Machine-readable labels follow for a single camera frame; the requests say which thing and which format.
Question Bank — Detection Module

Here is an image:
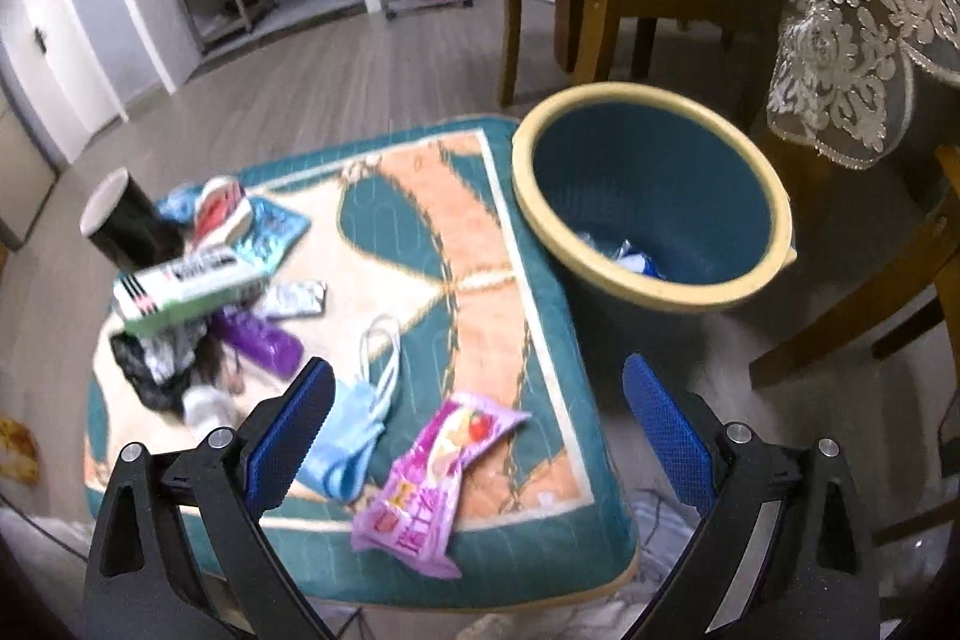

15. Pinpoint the blue face mask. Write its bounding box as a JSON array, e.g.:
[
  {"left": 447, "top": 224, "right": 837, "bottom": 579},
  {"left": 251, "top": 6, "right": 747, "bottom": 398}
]
[{"left": 296, "top": 315, "right": 402, "bottom": 505}]

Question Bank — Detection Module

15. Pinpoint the teal lace tablecloth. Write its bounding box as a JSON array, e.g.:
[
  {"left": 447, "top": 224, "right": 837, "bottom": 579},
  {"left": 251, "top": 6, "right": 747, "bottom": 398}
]
[{"left": 766, "top": 0, "right": 958, "bottom": 169}]

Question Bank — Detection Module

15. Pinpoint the teal trash bin cream rim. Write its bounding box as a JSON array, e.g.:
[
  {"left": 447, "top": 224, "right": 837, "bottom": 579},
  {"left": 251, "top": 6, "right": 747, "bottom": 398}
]
[{"left": 511, "top": 81, "right": 797, "bottom": 315}]

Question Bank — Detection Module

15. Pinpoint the small silver foil wrapper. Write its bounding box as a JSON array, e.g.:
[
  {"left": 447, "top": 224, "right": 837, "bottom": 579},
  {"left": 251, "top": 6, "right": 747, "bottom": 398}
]
[{"left": 251, "top": 281, "right": 327, "bottom": 321}]

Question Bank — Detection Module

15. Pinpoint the pink snack wrapper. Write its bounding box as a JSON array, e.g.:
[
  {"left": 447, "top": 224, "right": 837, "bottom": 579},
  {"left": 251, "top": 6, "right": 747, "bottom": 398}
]
[{"left": 350, "top": 392, "right": 529, "bottom": 580}]

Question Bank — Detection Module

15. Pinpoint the white Coltalin medicine box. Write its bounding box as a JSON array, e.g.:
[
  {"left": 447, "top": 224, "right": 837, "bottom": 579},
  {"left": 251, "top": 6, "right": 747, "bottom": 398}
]
[{"left": 110, "top": 245, "right": 270, "bottom": 338}]

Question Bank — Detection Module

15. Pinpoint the black mug white inside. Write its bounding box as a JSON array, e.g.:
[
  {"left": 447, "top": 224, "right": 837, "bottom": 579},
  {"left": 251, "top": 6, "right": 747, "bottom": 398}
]
[{"left": 80, "top": 167, "right": 184, "bottom": 273}]

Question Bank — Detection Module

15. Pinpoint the red white snack packet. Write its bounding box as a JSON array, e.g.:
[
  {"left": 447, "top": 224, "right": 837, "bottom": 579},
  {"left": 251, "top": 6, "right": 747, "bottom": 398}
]
[{"left": 190, "top": 177, "right": 254, "bottom": 252}]

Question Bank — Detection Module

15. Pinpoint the blue foil wrapper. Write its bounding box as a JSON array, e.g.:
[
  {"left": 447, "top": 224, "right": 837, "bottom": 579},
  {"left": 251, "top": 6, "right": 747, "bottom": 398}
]
[{"left": 155, "top": 181, "right": 311, "bottom": 275}]

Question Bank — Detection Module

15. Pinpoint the black silver crumpled bag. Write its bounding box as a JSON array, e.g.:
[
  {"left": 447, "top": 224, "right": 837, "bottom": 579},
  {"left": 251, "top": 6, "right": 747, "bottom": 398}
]
[{"left": 109, "top": 320, "right": 223, "bottom": 417}]

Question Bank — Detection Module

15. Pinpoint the white crumpled tissue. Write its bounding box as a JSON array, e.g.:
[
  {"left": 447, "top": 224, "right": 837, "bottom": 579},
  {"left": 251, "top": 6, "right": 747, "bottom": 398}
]
[{"left": 182, "top": 385, "right": 238, "bottom": 434}]

